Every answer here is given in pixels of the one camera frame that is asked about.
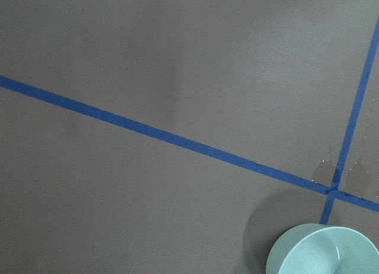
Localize pale green ceramic bowl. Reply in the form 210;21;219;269
265;223;378;273

